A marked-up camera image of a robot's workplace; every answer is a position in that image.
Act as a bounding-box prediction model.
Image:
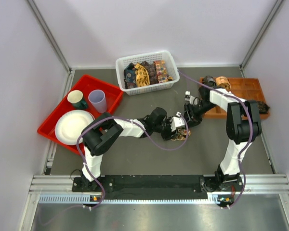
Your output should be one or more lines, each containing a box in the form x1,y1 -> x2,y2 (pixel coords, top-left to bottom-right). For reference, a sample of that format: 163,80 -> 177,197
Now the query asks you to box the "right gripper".
183,101 -> 217,130

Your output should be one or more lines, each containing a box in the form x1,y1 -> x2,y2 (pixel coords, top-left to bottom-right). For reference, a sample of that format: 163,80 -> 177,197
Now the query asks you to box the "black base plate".
72,175 -> 243,200

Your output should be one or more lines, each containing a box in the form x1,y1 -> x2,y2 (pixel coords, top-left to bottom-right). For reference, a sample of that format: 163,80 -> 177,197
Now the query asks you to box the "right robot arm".
184,85 -> 262,192

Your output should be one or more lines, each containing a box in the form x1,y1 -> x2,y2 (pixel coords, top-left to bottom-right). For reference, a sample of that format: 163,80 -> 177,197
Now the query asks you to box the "rolled dark green tie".
257,101 -> 270,114

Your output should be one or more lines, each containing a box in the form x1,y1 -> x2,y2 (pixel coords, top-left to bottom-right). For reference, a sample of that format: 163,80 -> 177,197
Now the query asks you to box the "green mug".
67,90 -> 88,110

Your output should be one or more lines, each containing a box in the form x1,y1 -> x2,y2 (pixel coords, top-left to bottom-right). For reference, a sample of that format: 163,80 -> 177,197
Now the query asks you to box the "aluminium front rail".
29,174 -> 289,205

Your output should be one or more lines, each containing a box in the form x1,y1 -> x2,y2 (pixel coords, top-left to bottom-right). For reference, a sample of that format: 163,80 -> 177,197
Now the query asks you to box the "floral patterned tie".
171,128 -> 191,141

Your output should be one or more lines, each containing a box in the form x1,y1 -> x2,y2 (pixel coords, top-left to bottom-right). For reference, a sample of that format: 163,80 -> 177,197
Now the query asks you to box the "orange dotted tie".
154,60 -> 173,83

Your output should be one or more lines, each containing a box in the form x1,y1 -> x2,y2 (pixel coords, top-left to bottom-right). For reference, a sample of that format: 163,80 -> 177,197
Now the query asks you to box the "maroon patterned tie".
141,61 -> 158,85

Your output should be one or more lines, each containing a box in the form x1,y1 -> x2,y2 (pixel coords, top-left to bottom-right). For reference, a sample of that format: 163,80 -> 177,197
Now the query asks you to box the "rolled beige tie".
215,76 -> 231,90

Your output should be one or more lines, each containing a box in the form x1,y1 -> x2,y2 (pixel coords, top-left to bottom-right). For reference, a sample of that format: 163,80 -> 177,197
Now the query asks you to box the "lilac plastic cup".
88,90 -> 107,113

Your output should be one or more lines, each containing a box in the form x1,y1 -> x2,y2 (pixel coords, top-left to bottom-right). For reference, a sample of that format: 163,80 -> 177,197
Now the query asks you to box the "rolled dark grey tie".
203,76 -> 217,87

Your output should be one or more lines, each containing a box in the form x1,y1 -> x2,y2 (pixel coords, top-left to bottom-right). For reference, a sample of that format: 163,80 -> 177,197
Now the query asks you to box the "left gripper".
153,116 -> 178,141

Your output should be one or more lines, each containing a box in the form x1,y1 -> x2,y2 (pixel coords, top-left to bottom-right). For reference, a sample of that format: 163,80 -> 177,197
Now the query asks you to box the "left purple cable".
76,113 -> 190,210

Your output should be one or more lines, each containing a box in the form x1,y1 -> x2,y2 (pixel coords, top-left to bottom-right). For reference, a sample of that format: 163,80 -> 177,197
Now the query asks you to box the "white paper plate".
55,110 -> 95,145

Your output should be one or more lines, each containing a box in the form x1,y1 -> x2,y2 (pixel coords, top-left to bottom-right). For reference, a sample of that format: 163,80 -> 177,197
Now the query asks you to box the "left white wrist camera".
171,112 -> 185,132

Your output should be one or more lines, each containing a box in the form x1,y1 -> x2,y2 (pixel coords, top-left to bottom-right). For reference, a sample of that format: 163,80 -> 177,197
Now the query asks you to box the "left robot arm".
80,107 -> 191,191

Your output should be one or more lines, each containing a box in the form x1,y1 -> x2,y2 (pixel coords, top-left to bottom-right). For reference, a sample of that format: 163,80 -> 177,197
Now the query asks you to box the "yellow patterned tie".
134,63 -> 150,87

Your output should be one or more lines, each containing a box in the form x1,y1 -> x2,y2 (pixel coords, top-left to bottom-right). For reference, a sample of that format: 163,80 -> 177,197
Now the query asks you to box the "red plastic tray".
37,75 -> 124,155

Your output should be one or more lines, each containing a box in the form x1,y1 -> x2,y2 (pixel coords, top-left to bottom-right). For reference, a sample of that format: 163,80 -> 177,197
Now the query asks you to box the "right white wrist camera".
184,91 -> 199,105

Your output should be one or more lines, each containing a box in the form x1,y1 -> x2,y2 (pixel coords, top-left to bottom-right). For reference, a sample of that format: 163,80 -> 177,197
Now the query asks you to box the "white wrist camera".
171,112 -> 185,132
184,91 -> 199,105

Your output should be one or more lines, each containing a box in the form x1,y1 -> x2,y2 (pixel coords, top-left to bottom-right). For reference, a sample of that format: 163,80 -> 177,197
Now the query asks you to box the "dark blue patterned tie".
124,63 -> 137,89

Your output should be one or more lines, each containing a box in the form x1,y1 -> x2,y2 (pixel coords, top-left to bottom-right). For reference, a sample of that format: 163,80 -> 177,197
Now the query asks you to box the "white plastic basket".
116,51 -> 180,96

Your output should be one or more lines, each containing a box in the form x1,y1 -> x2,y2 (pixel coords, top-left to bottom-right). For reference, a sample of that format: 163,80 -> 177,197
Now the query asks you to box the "wooden compartment tray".
204,77 -> 269,119

